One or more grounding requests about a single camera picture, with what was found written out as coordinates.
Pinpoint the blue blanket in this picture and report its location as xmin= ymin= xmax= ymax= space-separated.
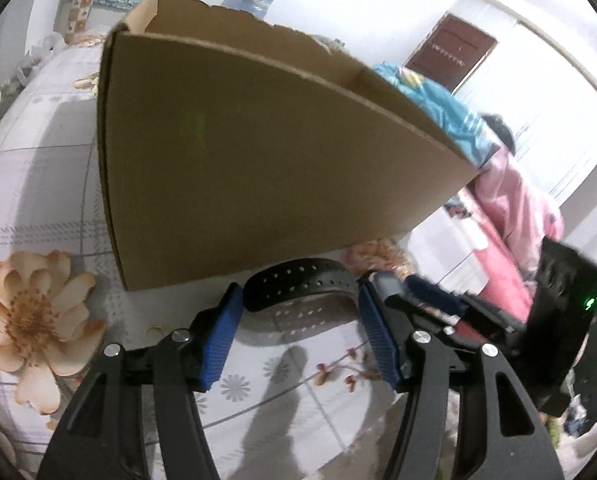
xmin=373 ymin=62 xmax=501 ymax=166

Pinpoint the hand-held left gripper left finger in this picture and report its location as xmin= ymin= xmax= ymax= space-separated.
xmin=36 ymin=282 xmax=244 ymax=480

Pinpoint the brown cardboard box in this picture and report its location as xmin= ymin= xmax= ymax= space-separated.
xmin=97 ymin=0 xmax=481 ymax=292

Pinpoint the clear water bottle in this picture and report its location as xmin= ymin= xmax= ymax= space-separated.
xmin=226 ymin=0 xmax=279 ymax=21

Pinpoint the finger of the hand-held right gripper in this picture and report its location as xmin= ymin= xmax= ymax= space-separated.
xmin=405 ymin=274 xmax=479 ymax=318
xmin=428 ymin=295 xmax=527 ymax=348

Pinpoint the black strap wristwatch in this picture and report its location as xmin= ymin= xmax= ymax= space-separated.
xmin=243 ymin=257 xmax=361 ymax=313

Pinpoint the floral tablecloth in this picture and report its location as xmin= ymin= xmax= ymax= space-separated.
xmin=0 ymin=35 xmax=479 ymax=480

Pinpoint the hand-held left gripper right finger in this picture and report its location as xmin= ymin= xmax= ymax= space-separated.
xmin=357 ymin=271 xmax=566 ymax=480

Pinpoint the pink blanket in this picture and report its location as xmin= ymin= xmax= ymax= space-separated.
xmin=471 ymin=147 xmax=566 ymax=276

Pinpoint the white plastic bag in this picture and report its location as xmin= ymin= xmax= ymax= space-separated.
xmin=16 ymin=30 xmax=72 ymax=86

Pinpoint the brown door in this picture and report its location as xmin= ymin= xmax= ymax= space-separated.
xmin=403 ymin=12 xmax=499 ymax=93

